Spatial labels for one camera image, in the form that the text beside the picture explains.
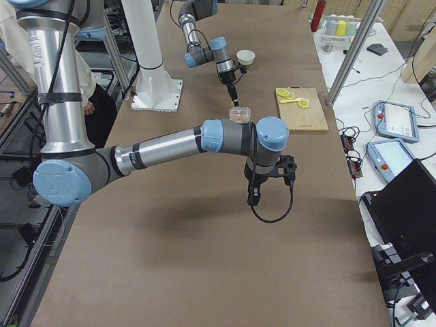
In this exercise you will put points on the blue teach pendant far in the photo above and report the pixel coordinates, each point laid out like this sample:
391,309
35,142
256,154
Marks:
395,120

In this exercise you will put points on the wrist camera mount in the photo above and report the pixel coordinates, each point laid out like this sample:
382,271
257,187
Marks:
286,167
242,68

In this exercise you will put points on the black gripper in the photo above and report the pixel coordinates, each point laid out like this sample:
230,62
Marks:
225,76
259,180

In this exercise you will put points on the dark grey pad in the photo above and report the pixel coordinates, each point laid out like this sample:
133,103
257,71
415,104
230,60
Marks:
377,49

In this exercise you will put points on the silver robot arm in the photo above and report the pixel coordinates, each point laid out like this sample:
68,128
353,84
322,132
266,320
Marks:
215,50
78,115

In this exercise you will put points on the white ceramic bowl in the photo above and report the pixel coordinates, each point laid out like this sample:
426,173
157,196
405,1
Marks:
245,56

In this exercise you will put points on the lemon slice near knife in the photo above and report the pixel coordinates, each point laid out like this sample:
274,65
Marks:
303,103

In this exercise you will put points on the wooden cutting board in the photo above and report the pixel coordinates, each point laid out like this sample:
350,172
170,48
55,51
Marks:
297,119

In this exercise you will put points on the small metal cup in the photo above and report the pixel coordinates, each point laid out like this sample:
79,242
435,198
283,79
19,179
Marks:
328,47

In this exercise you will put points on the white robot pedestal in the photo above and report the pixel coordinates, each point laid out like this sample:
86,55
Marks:
155,89

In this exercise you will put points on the aluminium frame post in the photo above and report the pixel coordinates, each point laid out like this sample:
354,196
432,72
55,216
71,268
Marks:
365,26

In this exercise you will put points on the person in cream sweater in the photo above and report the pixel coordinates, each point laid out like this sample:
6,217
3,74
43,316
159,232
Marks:
99,108

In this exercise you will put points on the lemon slice middle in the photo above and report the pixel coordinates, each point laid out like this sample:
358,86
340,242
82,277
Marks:
289,95

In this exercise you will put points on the black monitor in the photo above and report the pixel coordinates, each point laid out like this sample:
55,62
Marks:
404,214

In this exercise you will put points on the grey cup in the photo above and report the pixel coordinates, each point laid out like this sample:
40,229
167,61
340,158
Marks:
331,26

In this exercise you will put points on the red bottle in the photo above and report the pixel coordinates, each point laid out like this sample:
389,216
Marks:
317,15

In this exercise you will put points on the blue teach pendant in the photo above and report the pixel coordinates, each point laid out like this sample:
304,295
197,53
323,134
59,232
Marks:
395,120
390,157

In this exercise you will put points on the blue teach pendant near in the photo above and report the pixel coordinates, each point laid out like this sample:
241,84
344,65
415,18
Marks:
390,157

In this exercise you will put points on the clear plastic egg box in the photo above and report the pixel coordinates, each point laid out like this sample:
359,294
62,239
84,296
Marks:
238,110

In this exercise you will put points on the yellow plastic knife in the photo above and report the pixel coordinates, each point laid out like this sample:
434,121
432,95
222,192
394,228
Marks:
284,101

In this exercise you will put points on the black power strip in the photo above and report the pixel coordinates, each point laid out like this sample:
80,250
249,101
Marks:
352,156

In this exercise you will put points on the yellow cup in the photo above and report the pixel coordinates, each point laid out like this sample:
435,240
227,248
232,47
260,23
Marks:
341,28

